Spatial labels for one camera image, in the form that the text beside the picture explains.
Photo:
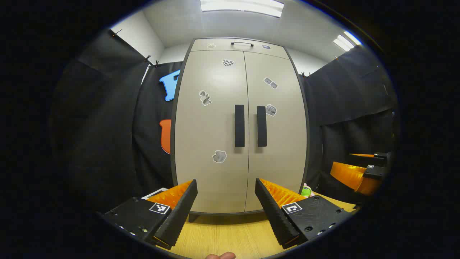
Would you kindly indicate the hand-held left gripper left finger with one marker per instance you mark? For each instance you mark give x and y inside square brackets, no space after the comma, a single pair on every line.
[179,212]

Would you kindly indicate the white booklet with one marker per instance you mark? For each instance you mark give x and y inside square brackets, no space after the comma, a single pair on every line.
[154,193]

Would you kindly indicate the long ceiling light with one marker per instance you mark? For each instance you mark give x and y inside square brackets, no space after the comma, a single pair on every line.
[240,6]

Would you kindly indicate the green and pink plush toy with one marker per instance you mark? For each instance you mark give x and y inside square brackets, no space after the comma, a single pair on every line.
[306,191]

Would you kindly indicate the beige double-door shoe cabinet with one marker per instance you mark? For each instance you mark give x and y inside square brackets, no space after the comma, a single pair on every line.
[201,45]

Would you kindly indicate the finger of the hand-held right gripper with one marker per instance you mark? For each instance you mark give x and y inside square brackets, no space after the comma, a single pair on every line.
[373,172]
[363,159]

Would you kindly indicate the small ceiling light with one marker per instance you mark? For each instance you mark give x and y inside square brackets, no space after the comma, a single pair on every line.
[346,40]

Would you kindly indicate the beige shoe cabinet door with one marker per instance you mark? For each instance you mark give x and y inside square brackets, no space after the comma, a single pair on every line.
[284,144]
[212,126]

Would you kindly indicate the black backdrop cloth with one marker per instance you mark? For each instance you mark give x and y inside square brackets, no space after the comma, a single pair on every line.
[100,126]

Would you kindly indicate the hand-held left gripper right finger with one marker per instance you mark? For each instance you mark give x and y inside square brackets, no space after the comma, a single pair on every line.
[275,216]

